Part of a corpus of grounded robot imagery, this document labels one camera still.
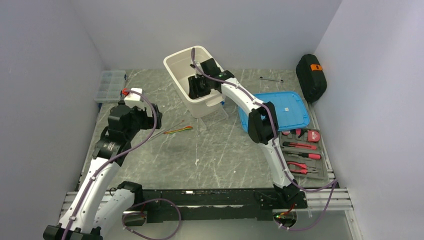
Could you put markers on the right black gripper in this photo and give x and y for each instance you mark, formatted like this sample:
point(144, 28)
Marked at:
point(195, 92)

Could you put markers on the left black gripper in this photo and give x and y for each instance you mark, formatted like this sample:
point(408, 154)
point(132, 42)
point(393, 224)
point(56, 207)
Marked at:
point(148, 121)

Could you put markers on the glass stirring rod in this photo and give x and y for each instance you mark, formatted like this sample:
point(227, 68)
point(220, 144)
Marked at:
point(173, 127)

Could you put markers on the white plastic bin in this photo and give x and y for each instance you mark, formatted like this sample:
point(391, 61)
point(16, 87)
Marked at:
point(182, 65)

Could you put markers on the blue plastic tray lid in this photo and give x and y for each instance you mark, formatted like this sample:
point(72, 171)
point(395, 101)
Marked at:
point(290, 111)

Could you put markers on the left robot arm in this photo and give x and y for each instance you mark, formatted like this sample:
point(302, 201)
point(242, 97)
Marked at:
point(85, 219)

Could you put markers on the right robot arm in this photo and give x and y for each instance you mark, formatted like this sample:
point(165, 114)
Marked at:
point(262, 126)

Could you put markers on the clear test tube rack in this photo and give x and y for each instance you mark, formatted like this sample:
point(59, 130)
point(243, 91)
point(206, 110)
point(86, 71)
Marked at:
point(212, 119)

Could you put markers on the clear compartment organizer box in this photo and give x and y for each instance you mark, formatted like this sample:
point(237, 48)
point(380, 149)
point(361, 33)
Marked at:
point(111, 83)

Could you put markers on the silver wrench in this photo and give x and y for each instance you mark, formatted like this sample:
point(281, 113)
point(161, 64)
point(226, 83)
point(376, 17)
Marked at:
point(270, 79)

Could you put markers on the black tool case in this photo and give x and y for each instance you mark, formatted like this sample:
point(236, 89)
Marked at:
point(311, 78)

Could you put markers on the red utility knife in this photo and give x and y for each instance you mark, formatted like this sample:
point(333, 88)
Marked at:
point(299, 145)

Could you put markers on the grey tool set tray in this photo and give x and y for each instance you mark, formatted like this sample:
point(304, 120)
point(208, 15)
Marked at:
point(303, 151)

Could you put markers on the red tape measure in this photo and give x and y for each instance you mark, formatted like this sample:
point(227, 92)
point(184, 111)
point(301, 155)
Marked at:
point(313, 136)

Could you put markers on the red pliers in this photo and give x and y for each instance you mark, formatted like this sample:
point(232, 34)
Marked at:
point(301, 168)

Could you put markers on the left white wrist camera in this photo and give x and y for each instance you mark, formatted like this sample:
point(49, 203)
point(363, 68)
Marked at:
point(132, 97)

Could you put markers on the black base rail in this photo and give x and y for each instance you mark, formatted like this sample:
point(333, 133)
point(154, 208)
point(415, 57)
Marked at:
point(262, 204)

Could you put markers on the red handled screwdriver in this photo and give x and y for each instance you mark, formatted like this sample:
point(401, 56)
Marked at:
point(312, 156)

